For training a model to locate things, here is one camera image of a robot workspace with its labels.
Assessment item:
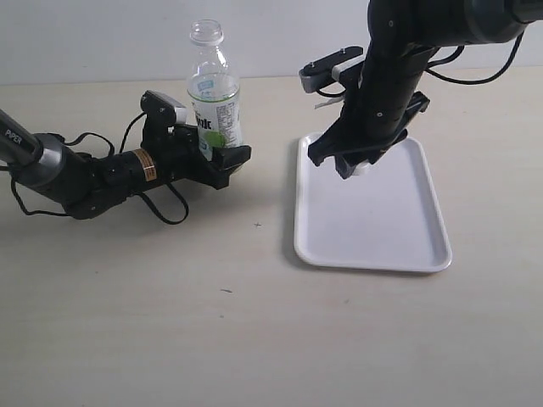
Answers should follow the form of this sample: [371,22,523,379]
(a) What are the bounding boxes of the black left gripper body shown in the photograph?
[141,114,230,190]

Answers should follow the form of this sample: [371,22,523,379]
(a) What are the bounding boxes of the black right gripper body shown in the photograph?
[325,92,430,155]

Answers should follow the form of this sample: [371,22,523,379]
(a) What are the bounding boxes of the white bottle cap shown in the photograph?
[353,163,372,176]

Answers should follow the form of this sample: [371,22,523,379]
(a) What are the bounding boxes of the clear plastic drink bottle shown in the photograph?
[187,20,243,160]

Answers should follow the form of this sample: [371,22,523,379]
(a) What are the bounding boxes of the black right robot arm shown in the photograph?
[299,1,542,179]

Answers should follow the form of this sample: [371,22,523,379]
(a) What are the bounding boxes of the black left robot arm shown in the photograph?
[1,90,252,224]

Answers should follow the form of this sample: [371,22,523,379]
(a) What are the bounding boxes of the white rectangular plastic tray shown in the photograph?
[294,132,452,274]

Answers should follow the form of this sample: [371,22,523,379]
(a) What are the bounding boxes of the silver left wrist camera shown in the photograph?
[140,90,188,127]

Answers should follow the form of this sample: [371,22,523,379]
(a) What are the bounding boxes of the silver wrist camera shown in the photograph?
[299,46,364,93]
[140,90,188,127]

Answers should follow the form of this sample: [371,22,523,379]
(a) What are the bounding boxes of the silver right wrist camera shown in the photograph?
[299,46,364,93]

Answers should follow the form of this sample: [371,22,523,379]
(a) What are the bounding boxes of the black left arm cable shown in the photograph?
[10,112,190,225]

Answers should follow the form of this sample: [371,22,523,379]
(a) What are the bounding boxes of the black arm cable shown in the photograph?
[10,112,190,225]
[419,31,525,84]

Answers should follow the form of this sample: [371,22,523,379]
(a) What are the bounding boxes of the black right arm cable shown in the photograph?
[419,31,525,84]

